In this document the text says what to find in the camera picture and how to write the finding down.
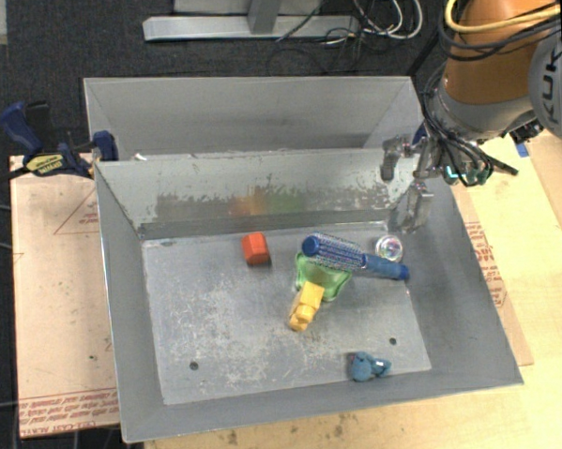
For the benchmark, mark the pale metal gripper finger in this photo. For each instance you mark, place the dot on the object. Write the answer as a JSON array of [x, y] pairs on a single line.
[[414, 209], [394, 148]]

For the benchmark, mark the clear glass ball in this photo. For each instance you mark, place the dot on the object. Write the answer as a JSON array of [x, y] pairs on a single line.
[[389, 248]]

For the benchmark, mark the blue hairbrush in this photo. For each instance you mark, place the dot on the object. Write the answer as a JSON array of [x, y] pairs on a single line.
[[339, 255]]

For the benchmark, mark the green clear plastic bottle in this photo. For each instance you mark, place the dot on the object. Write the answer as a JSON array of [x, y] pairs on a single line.
[[329, 286]]

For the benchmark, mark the yellow toy block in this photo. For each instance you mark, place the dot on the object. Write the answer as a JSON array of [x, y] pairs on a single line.
[[306, 306]]

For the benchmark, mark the orange-red block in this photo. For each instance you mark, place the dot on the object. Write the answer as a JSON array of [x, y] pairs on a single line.
[[255, 249]]

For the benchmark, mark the blue toy animal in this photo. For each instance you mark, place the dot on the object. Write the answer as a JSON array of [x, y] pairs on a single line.
[[362, 368]]

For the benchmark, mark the grey metal bin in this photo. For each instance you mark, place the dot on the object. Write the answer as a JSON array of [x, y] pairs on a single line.
[[229, 315]]

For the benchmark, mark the brown cardboard board, red print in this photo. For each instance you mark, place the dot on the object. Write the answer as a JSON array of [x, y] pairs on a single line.
[[53, 277]]

